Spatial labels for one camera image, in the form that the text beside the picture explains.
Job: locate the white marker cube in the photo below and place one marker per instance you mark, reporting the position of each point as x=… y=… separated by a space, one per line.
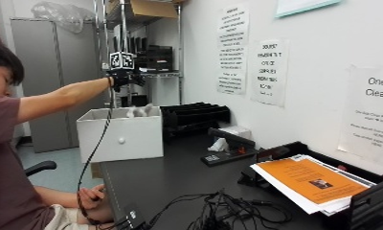
x=122 y=60

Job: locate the black trays on shelf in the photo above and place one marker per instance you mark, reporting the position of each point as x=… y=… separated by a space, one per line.
x=158 y=59

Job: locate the grey white soft toy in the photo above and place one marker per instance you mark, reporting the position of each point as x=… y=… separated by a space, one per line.
x=141 y=110

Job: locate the small black device box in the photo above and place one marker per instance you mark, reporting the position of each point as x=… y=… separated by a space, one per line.
x=133 y=218

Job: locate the black chair armrest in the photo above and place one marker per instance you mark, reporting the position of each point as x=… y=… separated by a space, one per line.
x=42 y=167

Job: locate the white box with round knob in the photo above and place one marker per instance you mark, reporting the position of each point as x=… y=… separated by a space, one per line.
x=123 y=137

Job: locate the black file sorter rack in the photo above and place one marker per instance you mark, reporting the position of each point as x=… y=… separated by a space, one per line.
x=196 y=116

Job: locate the grey metal cabinet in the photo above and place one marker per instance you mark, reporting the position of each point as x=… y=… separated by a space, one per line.
x=48 y=64

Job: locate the brown cardboard box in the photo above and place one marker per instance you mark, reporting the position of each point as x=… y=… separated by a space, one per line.
x=145 y=9

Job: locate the the person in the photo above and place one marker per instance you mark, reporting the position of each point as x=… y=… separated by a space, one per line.
x=5 y=166

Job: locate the clear plastic bag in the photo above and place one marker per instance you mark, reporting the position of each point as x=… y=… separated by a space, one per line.
x=62 y=14

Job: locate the small white paper piece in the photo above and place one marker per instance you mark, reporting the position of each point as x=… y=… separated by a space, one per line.
x=219 y=145

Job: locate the small white box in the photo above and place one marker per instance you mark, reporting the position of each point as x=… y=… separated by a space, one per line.
x=236 y=131

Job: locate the black desk stapler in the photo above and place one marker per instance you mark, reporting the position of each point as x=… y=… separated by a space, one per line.
x=232 y=145

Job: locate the stack of white papers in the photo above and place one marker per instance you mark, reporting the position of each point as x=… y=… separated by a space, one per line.
x=281 y=188

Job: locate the orange printed sheet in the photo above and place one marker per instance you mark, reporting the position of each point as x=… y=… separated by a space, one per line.
x=310 y=180

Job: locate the black paper tray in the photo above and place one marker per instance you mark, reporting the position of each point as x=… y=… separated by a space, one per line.
x=370 y=198

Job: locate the tall white wall notice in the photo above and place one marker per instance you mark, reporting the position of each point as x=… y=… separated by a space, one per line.
x=233 y=48

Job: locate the short white wall notice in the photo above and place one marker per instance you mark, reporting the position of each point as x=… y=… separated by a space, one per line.
x=269 y=72

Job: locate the teal edged wall sheet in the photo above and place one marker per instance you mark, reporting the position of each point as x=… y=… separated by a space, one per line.
x=303 y=6

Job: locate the large white wall notice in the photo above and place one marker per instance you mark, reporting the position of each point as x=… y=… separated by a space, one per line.
x=370 y=111

